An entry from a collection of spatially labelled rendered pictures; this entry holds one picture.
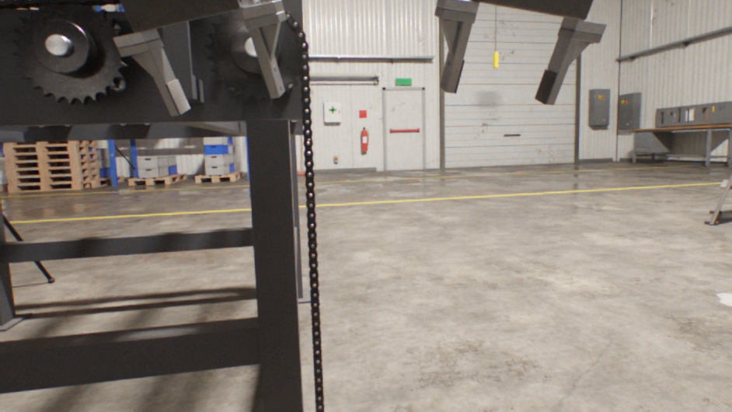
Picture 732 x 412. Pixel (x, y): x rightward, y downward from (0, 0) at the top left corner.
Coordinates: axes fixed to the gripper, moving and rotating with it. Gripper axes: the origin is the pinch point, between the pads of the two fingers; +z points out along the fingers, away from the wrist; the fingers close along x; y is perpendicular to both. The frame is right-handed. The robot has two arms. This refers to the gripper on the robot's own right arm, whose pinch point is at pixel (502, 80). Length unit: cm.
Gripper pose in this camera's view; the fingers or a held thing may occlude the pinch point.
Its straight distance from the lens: 51.3
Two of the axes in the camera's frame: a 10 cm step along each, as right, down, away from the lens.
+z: -1.5, 8.7, 4.7
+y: 1.2, 4.9, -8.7
